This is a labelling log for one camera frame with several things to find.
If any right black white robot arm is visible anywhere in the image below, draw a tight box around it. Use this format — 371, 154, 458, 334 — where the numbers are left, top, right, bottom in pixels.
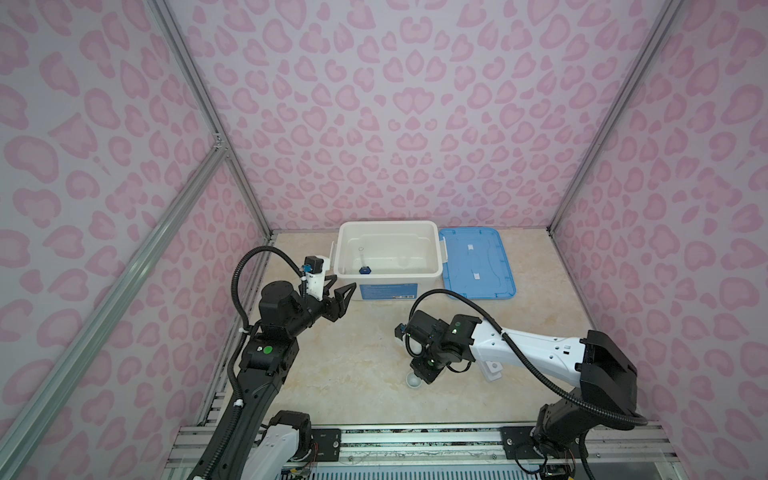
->
394, 310, 648, 458

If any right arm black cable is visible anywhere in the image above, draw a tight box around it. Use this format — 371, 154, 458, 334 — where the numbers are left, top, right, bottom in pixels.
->
406, 288, 649, 428

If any blue plastic bin lid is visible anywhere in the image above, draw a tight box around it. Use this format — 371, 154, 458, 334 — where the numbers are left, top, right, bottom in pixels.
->
439, 227, 517, 300

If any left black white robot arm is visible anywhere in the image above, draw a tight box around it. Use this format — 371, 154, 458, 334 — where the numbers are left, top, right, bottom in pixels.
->
189, 281, 357, 479

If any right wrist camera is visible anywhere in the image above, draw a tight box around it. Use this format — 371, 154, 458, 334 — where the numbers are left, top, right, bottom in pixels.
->
394, 323, 410, 341

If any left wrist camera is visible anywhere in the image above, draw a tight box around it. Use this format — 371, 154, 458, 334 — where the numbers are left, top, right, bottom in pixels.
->
301, 255, 330, 301

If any white test tube rack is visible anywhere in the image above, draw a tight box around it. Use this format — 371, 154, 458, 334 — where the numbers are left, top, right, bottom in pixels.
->
477, 361, 503, 382

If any blue base graduated cylinder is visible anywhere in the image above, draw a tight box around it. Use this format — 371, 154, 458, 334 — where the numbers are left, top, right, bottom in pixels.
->
358, 247, 372, 275

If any aluminium mounting rail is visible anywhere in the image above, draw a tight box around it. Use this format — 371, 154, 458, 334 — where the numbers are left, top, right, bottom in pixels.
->
161, 422, 679, 480

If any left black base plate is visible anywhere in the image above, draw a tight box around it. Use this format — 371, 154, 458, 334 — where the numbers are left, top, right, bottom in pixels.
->
257, 427, 343, 463

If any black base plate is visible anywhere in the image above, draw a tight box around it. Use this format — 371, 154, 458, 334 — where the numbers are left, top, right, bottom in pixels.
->
257, 427, 343, 463
499, 426, 580, 463

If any white plastic storage bin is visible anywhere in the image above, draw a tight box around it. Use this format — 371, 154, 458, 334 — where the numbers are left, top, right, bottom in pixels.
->
330, 221, 447, 301

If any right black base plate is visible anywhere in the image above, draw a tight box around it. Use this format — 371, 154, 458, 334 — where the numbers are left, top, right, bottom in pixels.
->
499, 426, 580, 463

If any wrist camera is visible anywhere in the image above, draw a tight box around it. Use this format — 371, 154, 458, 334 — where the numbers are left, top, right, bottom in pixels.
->
394, 323, 410, 341
301, 255, 330, 301

